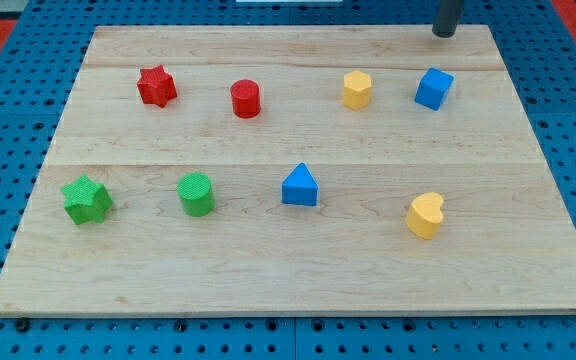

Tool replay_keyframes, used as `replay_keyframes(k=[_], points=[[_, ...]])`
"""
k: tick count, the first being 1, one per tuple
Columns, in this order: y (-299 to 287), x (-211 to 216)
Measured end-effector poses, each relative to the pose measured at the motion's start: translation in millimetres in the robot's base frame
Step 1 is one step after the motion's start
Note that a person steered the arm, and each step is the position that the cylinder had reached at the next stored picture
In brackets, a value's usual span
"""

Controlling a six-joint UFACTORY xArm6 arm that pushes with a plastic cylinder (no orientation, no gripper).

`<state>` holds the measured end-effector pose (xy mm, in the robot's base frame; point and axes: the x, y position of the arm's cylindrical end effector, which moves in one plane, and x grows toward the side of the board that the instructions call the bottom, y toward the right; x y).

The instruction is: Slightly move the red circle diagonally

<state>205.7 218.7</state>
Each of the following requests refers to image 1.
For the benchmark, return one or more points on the yellow hexagon block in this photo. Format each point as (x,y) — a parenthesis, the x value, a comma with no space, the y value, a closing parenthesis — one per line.
(357,89)

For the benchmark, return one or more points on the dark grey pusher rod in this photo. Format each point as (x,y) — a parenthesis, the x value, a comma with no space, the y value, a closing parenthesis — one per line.
(447,18)

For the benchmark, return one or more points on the blue triangle block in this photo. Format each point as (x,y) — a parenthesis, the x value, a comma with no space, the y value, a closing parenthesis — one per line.
(299,187)

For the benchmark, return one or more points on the green star block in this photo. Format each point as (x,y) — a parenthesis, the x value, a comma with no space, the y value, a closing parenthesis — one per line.
(86,200)

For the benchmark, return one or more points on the yellow heart block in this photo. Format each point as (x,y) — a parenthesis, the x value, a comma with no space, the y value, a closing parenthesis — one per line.
(425,215)

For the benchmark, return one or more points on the red star block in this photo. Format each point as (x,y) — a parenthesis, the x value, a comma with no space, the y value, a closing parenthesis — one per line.
(156,86)

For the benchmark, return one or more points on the red cylinder block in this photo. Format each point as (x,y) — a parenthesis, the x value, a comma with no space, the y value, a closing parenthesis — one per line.
(245,98)

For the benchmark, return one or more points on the green cylinder block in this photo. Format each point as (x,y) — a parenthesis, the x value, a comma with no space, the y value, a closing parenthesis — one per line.
(196,194)

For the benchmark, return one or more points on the wooden board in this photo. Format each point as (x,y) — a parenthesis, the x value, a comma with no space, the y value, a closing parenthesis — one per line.
(506,245)

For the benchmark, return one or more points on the blue cube block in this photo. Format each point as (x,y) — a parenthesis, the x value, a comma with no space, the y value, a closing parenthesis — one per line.
(433,88)

